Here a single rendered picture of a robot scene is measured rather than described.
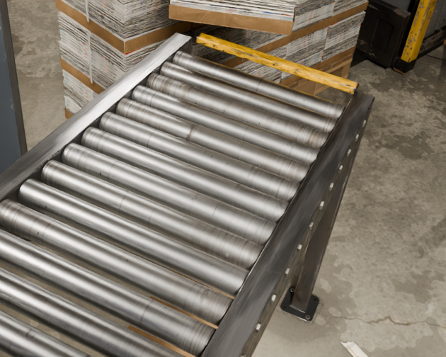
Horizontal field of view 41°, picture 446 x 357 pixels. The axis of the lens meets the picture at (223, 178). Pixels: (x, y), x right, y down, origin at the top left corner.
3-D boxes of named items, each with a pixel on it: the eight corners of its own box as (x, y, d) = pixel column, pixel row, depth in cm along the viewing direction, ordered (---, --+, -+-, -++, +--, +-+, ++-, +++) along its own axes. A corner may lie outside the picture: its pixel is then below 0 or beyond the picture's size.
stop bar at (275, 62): (200, 38, 158) (201, 31, 157) (357, 89, 147) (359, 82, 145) (195, 43, 156) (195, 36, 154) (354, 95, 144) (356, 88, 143)
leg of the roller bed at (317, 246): (294, 294, 198) (342, 129, 154) (311, 301, 197) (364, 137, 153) (288, 307, 194) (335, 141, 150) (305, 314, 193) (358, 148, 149)
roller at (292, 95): (175, 66, 157) (178, 48, 155) (345, 125, 144) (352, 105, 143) (166, 69, 152) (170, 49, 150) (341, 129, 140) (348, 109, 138)
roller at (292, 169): (124, 93, 136) (112, 98, 132) (318, 165, 124) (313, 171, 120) (120, 114, 138) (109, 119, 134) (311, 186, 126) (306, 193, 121)
